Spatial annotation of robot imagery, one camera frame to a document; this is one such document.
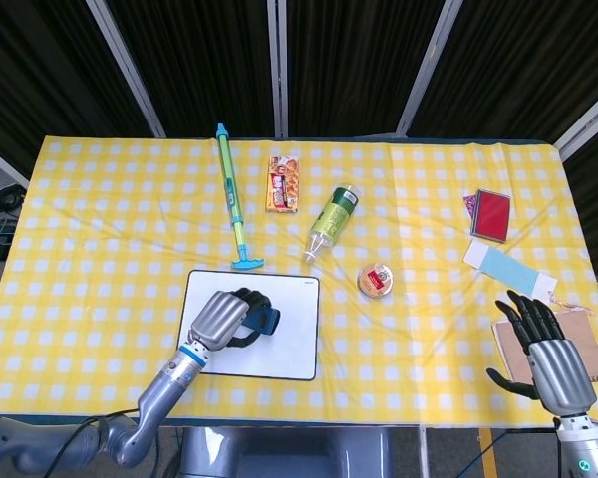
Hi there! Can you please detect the grey metal partition post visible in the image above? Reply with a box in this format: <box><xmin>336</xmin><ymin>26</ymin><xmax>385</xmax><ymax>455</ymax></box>
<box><xmin>0</xmin><ymin>138</ymin><xmax>31</xmax><ymax>189</ymax></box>
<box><xmin>86</xmin><ymin>0</ymin><xmax>168</xmax><ymax>139</ymax></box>
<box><xmin>552</xmin><ymin>82</ymin><xmax>598</xmax><ymax>161</ymax></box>
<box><xmin>395</xmin><ymin>0</ymin><xmax>462</xmax><ymax>136</ymax></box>
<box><xmin>267</xmin><ymin>0</ymin><xmax>291</xmax><ymax>138</ymax></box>

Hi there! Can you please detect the black cable bundle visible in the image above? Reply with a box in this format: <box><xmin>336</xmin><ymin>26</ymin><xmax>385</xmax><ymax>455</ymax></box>
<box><xmin>0</xmin><ymin>186</ymin><xmax>27</xmax><ymax>211</ymax></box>

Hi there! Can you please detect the dark teal board eraser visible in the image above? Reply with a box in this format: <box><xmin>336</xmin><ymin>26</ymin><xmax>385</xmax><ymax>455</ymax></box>
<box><xmin>240</xmin><ymin>307</ymin><xmax>283</xmax><ymax>336</ymax></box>

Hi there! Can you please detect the white board with black frame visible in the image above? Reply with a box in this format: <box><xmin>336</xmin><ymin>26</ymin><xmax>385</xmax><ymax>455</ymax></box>
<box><xmin>176</xmin><ymin>269</ymin><xmax>322</xmax><ymax>382</ymax></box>

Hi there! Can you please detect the black curtain panel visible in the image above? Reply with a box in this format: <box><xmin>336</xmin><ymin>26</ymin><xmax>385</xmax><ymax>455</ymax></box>
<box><xmin>0</xmin><ymin>0</ymin><xmax>158</xmax><ymax>175</ymax></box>
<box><xmin>107</xmin><ymin>0</ymin><xmax>283</xmax><ymax>139</ymax></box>
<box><xmin>287</xmin><ymin>0</ymin><xmax>449</xmax><ymax>136</ymax></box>
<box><xmin>408</xmin><ymin>0</ymin><xmax>598</xmax><ymax>141</ymax></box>

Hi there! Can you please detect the clear bottle with green label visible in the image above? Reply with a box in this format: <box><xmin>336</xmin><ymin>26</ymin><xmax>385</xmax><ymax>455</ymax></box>
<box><xmin>301</xmin><ymin>184</ymin><xmax>361</xmax><ymax>264</ymax></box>

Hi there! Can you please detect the round tin with red label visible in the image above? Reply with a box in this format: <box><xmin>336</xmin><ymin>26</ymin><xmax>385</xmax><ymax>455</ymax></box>
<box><xmin>357</xmin><ymin>263</ymin><xmax>396</xmax><ymax>300</ymax></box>

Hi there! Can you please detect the white and blue paper packet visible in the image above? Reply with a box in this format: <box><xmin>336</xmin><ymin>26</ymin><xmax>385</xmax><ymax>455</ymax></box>
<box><xmin>462</xmin><ymin>239</ymin><xmax>558</xmax><ymax>301</ymax></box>

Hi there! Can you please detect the yellow white checked tablecloth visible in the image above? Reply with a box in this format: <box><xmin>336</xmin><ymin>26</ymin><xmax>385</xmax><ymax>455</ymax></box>
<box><xmin>0</xmin><ymin>133</ymin><xmax>598</xmax><ymax>428</ymax></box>

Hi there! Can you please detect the green and blue pump toy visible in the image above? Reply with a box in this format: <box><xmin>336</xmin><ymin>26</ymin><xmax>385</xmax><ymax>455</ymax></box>
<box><xmin>214</xmin><ymin>122</ymin><xmax>266</xmax><ymax>272</ymax></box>

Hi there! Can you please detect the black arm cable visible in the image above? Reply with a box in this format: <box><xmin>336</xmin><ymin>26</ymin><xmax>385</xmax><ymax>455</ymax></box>
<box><xmin>65</xmin><ymin>407</ymin><xmax>144</xmax><ymax>478</ymax></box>

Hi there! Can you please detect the red pad in black frame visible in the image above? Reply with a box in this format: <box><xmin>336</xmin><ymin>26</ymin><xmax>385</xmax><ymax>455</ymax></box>
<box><xmin>469</xmin><ymin>188</ymin><xmax>512</xmax><ymax>244</ymax></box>

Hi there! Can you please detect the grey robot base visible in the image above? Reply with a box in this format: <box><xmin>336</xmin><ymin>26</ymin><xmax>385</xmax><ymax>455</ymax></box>
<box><xmin>178</xmin><ymin>425</ymin><xmax>395</xmax><ymax>478</ymax></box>

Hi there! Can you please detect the orange snack box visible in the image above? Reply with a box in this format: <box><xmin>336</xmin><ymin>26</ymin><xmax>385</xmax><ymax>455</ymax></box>
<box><xmin>265</xmin><ymin>154</ymin><xmax>301</xmax><ymax>214</ymax></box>

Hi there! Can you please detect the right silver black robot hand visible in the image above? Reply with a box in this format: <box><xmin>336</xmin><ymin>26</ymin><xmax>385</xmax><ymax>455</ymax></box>
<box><xmin>486</xmin><ymin>290</ymin><xmax>598</xmax><ymax>415</ymax></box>

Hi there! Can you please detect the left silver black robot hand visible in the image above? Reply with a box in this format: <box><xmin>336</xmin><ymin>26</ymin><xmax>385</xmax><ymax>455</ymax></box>
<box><xmin>186</xmin><ymin>286</ymin><xmax>280</xmax><ymax>356</ymax></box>

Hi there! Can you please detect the brown kraft notebook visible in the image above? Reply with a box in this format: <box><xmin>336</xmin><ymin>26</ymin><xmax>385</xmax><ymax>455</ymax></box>
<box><xmin>491</xmin><ymin>307</ymin><xmax>598</xmax><ymax>387</ymax></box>

